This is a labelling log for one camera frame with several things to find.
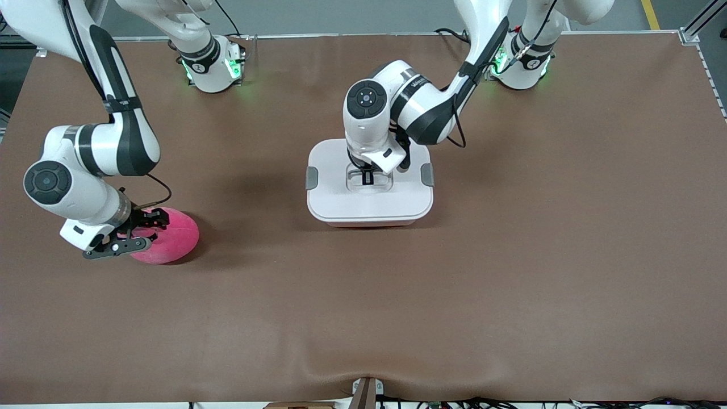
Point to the white box lid grey latches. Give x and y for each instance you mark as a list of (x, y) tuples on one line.
[(341, 199)]

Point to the pink plush toy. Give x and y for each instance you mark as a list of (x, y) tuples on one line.
[(176, 238)]

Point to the brown table mat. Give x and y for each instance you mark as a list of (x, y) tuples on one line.
[(227, 312)]

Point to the silver table edge rail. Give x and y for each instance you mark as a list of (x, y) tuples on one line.
[(369, 35)]

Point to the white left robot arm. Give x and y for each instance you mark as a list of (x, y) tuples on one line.
[(375, 125)]

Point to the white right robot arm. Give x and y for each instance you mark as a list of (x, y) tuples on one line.
[(96, 142)]

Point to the aluminium frame struts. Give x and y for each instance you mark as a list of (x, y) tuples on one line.
[(701, 18)]

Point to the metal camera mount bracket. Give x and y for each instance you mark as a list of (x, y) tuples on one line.
[(366, 395)]

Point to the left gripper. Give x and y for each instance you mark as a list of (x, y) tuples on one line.
[(359, 165)]

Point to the pink plastic box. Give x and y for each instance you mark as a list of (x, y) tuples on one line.
[(369, 225)]

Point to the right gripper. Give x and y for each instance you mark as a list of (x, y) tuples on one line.
[(140, 219)]

